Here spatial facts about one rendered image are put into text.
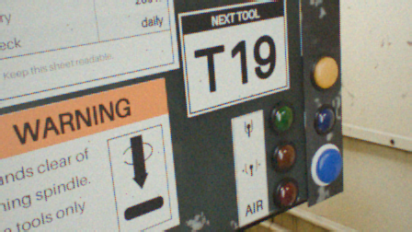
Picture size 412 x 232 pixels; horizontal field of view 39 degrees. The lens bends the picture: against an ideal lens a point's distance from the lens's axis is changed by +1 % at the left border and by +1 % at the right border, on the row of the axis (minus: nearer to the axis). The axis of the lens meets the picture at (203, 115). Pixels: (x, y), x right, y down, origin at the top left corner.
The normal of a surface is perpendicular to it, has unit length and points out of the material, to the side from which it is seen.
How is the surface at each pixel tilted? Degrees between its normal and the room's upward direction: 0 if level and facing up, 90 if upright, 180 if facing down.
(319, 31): 90
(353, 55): 90
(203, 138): 90
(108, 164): 90
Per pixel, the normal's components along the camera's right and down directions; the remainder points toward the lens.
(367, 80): -0.79, 0.23
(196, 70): 0.61, 0.17
